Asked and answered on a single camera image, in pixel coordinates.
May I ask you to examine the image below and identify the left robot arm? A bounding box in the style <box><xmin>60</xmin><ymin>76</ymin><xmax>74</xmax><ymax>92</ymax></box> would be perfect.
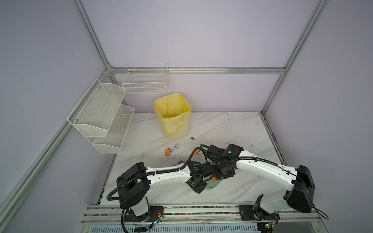
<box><xmin>106</xmin><ymin>147</ymin><xmax>214</xmax><ymax>233</ymax></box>

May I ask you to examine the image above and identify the aluminium table edge rail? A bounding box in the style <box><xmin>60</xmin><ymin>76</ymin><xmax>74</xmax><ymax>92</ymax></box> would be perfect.
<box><xmin>258</xmin><ymin>112</ymin><xmax>307</xmax><ymax>203</ymax></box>

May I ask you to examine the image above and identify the aluminium frame back beam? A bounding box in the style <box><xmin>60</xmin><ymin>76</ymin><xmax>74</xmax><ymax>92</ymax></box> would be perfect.
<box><xmin>110</xmin><ymin>67</ymin><xmax>286</xmax><ymax>74</ymax></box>

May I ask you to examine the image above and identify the orange purple scrap near bin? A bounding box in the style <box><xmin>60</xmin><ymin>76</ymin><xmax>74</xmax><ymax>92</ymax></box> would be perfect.
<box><xmin>164</xmin><ymin>143</ymin><xmax>179</xmax><ymax>157</ymax></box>

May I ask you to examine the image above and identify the white mesh two-tier shelf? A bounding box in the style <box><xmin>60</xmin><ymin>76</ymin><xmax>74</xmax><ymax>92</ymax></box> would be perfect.
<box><xmin>67</xmin><ymin>79</ymin><xmax>135</xmax><ymax>154</ymax></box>

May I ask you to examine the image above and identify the yellow lined trash bin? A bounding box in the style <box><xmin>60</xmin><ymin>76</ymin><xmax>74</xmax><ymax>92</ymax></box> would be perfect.
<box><xmin>153</xmin><ymin>93</ymin><xmax>192</xmax><ymax>141</ymax></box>

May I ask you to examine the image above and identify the green plastic dustpan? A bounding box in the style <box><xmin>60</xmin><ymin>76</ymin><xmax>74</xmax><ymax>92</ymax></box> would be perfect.
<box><xmin>204</xmin><ymin>175</ymin><xmax>221</xmax><ymax>190</ymax></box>

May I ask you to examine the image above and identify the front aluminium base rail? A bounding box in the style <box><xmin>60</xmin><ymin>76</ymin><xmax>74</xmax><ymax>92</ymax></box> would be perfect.
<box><xmin>77</xmin><ymin>203</ymin><xmax>328</xmax><ymax>233</ymax></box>

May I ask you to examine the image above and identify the white wire basket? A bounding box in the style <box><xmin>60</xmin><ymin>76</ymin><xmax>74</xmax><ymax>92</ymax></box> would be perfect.
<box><xmin>121</xmin><ymin>63</ymin><xmax>169</xmax><ymax>94</ymax></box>

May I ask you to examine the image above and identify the aluminium frame corner post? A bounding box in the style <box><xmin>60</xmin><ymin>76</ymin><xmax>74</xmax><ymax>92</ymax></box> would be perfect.
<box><xmin>261</xmin><ymin>0</ymin><xmax>329</xmax><ymax>115</ymax></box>

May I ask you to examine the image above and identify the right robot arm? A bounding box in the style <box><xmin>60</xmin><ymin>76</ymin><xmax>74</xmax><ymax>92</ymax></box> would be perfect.
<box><xmin>200</xmin><ymin>144</ymin><xmax>329</xmax><ymax>221</ymax></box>

